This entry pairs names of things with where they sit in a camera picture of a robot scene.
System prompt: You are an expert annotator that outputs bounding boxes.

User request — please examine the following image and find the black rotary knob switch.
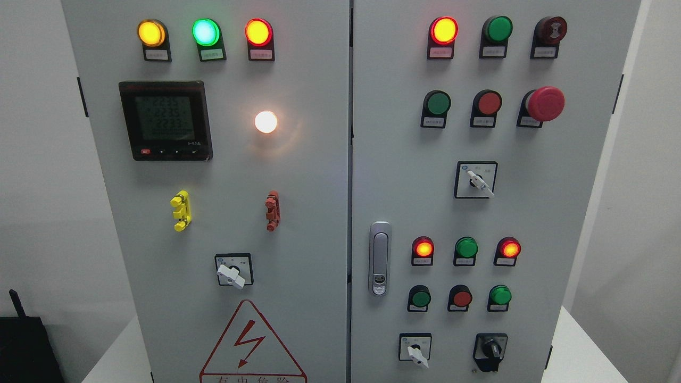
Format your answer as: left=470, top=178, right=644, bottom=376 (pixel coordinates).
left=472, top=333, right=508, bottom=372

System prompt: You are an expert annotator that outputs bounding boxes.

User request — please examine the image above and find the red terminal connector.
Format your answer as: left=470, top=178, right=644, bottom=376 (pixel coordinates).
left=265, top=190, right=281, bottom=232

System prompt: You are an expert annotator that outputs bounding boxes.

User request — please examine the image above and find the red lit indicator lower left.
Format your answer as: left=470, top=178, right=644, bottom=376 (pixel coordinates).
left=411, top=236, right=435, bottom=266

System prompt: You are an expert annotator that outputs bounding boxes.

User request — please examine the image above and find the white lit indicator lamp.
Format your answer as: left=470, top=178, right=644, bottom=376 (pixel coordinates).
left=254, top=111, right=279, bottom=134

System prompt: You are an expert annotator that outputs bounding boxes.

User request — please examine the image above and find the green push button upper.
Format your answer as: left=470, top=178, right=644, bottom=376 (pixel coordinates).
left=420, top=90, right=452, bottom=129

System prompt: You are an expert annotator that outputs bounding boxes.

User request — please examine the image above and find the green push button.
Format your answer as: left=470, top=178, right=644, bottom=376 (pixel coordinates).
left=487, top=285, right=512, bottom=312
left=407, top=285, right=432, bottom=312
left=420, top=90, right=452, bottom=129

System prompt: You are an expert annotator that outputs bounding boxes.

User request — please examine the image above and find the green push button lower left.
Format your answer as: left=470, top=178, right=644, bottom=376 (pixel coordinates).
left=407, top=285, right=432, bottom=312

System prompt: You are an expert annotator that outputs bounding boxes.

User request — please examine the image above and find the grey left cabinet door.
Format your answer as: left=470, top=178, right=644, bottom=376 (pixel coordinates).
left=62, top=1, right=350, bottom=382

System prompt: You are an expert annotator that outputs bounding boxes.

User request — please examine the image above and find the grey cabinet door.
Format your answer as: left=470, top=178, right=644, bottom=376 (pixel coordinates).
left=62, top=1, right=350, bottom=382
left=350, top=1, right=641, bottom=382

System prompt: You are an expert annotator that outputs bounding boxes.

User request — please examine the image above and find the green indicator lower middle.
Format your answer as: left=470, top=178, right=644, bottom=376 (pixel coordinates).
left=453, top=237, right=479, bottom=267

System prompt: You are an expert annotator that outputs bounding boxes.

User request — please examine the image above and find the grey right cabinet door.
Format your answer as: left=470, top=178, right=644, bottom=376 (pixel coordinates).
left=350, top=1, right=641, bottom=382

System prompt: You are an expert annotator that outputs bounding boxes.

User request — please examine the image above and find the yellow terminal connector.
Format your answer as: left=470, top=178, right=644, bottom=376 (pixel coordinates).
left=170, top=190, right=192, bottom=232

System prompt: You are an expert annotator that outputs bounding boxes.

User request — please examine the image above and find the red push button lower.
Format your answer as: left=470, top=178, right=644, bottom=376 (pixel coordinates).
left=447, top=285, right=474, bottom=311

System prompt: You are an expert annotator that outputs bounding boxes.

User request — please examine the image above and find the red push button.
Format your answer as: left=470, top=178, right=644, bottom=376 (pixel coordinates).
left=469, top=89, right=503, bottom=128
left=447, top=285, right=474, bottom=311

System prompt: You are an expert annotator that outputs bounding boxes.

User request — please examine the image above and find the red push button upper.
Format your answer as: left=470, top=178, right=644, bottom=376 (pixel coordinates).
left=469, top=89, right=503, bottom=128

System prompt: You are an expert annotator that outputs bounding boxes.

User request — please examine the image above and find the red indicator lower right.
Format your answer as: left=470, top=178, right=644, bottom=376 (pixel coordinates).
left=494, top=237, right=521, bottom=267

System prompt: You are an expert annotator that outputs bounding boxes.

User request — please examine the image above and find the red lit indicator light left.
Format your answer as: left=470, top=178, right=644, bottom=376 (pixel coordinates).
left=245, top=19, right=275, bottom=61

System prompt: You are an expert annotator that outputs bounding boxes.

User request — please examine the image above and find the red high voltage warning sticker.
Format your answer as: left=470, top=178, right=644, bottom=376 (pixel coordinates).
left=199, top=299, right=308, bottom=382

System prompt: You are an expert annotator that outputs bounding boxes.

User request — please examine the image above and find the black digital power meter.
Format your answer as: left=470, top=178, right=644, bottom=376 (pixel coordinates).
left=119, top=80, right=213, bottom=162

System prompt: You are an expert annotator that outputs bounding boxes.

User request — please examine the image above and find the green push button lower right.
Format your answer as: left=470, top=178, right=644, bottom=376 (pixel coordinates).
left=487, top=285, right=512, bottom=312

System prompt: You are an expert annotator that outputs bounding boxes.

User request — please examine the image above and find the red lit indicator top right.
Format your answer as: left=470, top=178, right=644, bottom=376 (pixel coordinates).
left=427, top=15, right=458, bottom=60

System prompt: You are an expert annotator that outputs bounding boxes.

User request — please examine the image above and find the green lit indicator light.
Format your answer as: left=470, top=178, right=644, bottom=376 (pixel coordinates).
left=192, top=19, right=226, bottom=62

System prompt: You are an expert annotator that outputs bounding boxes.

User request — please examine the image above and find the red emergency stop mushroom button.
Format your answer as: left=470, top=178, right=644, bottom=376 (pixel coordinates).
left=516, top=86, right=565, bottom=128

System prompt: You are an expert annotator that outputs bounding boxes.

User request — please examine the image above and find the green indicator top right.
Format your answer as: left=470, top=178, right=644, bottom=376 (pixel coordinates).
left=479, top=15, right=513, bottom=59

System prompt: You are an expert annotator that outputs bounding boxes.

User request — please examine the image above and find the yellow indicator light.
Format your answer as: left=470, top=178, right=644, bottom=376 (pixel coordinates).
left=138, top=19, right=172, bottom=62

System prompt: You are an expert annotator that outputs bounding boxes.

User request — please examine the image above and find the black hinge right lower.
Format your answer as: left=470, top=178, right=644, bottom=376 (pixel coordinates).
left=543, top=345, right=554, bottom=370

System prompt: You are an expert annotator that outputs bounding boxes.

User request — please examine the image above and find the black hinge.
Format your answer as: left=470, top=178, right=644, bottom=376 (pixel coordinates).
left=76, top=76, right=88, bottom=118
left=543, top=345, right=554, bottom=370
left=611, top=73, right=625, bottom=115

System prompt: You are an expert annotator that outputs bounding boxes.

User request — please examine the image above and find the dark red buzzer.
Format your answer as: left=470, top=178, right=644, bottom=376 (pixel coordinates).
left=530, top=15, right=568, bottom=59

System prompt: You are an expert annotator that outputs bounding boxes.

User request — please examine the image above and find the black hinge left side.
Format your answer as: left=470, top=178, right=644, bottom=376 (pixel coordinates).
left=76, top=76, right=88, bottom=118

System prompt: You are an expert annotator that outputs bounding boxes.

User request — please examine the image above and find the black hinge right upper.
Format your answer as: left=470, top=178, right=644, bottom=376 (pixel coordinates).
left=611, top=73, right=625, bottom=115

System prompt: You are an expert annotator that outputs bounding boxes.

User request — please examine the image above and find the black device with antenna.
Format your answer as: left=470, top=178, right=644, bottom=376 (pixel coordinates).
left=1, top=289, right=64, bottom=382

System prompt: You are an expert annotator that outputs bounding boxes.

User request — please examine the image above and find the silver door latch handle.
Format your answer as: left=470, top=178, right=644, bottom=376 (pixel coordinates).
left=368, top=221, right=392, bottom=296

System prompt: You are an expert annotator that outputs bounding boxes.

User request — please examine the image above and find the white selector switch left door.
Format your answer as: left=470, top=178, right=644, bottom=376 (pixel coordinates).
left=214, top=254, right=254, bottom=289

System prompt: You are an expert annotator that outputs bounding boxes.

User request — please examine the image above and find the white selector switch upper right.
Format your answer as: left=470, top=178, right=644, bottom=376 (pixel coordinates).
left=453, top=162, right=498, bottom=199

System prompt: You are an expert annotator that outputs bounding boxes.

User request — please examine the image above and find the white selector switch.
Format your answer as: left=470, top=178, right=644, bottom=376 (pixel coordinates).
left=398, top=332, right=433, bottom=369
left=453, top=162, right=498, bottom=199

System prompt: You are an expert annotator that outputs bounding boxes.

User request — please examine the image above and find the white selector switch bottom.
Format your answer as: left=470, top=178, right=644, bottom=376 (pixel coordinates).
left=398, top=332, right=433, bottom=369

